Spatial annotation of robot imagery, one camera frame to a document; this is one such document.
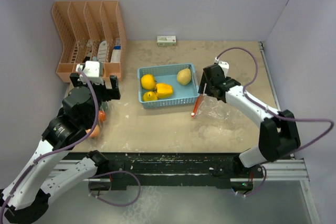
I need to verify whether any clear zip bag orange zipper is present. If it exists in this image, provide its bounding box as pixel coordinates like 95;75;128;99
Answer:
89;102;112;140

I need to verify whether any small orange pumpkin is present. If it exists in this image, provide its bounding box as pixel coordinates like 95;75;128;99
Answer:
98;111;107;122

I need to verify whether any orange plastic file organizer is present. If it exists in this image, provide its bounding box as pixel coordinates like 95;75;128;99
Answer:
51;1;127;83

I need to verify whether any small yellow pear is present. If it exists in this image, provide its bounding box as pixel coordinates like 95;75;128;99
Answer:
142;91;158;102

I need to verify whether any pale yellow pear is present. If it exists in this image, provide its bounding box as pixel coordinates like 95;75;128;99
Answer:
176;68;192;86

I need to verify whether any white striped packet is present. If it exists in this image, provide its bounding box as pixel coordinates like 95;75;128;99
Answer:
97;40;108;62

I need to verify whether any white blue packet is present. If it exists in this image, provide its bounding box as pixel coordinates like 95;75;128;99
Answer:
110;38;121;63

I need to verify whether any black white packet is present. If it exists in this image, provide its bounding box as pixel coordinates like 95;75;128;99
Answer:
82;39;92;63

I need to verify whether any yellow bell pepper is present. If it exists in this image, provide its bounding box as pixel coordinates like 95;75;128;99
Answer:
154;83;173;99

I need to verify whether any red yellow peach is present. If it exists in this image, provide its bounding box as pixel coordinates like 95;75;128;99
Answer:
89;124;101;138

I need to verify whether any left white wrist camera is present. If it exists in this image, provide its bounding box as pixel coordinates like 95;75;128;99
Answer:
75;61;104;85

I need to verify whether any small white green box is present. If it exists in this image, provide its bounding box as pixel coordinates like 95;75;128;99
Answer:
156;35;176;47

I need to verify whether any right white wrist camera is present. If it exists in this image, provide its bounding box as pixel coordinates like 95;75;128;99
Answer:
214;57;229;76

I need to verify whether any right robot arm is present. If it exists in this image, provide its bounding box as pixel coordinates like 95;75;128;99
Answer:
198;63;301;177

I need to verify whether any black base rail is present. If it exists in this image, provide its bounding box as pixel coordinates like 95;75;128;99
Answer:
97;152;265;191

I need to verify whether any blue plastic basket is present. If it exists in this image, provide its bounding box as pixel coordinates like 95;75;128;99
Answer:
137;63;199;109

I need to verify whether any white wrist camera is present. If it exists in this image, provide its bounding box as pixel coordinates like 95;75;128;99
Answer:
214;57;229;76
75;61;104;85

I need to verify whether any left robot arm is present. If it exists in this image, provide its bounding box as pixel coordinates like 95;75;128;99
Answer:
1;73;121;223

